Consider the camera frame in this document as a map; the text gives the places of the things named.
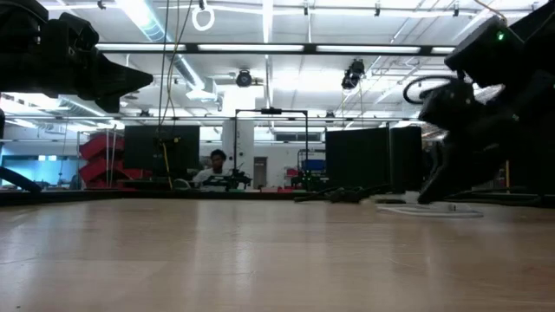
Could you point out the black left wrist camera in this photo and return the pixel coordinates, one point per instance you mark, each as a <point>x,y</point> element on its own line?
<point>76,34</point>

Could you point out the black ceiling spotlight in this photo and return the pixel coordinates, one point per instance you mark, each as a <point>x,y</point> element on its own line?
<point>243,79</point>

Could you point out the black ceiling camera cluster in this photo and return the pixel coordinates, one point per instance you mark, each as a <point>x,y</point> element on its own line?
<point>352,76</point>

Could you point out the black monitor screen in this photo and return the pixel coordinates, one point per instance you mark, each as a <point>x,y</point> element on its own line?
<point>143,147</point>

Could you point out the person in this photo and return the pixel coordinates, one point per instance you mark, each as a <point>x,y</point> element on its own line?
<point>217,161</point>

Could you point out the black background gantry frame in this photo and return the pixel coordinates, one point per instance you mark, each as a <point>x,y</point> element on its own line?
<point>271,111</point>

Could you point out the black ceiling light track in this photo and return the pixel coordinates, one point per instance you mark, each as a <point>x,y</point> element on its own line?
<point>191,47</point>

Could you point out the black aluminium table frame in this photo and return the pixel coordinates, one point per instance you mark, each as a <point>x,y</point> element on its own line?
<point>86,197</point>

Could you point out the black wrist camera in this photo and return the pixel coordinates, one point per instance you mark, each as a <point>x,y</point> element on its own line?
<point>446,104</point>
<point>76,34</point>

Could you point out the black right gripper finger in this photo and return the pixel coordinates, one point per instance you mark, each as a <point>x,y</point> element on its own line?
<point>464,173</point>
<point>435,162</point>

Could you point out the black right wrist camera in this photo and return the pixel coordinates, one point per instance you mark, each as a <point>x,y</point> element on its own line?
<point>446,104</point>

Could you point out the black partition panel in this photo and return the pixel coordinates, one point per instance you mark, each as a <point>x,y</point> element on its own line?
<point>355,160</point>

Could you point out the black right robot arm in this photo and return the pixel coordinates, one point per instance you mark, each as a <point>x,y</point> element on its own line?
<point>542,130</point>

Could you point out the black background robot arm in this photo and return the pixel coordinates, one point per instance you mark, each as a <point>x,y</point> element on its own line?
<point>305,180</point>
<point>230,180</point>

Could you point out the blue background crate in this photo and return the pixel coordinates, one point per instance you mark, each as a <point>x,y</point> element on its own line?
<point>314,164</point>

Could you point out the black tower power strip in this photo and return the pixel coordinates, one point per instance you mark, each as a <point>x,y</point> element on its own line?
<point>405,156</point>

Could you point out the red stacked shelving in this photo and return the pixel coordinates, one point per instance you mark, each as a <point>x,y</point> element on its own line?
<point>97,147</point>

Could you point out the black diagonal frame brace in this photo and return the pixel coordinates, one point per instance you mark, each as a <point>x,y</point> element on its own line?
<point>17,180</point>

